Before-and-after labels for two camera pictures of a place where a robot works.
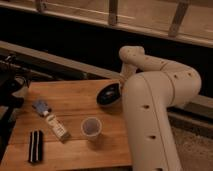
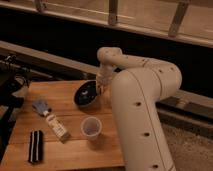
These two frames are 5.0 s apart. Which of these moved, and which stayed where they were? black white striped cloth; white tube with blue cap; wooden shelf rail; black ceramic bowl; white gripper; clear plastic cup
Moved: black ceramic bowl; white gripper
Stayed: wooden shelf rail; clear plastic cup; white tube with blue cap; black white striped cloth
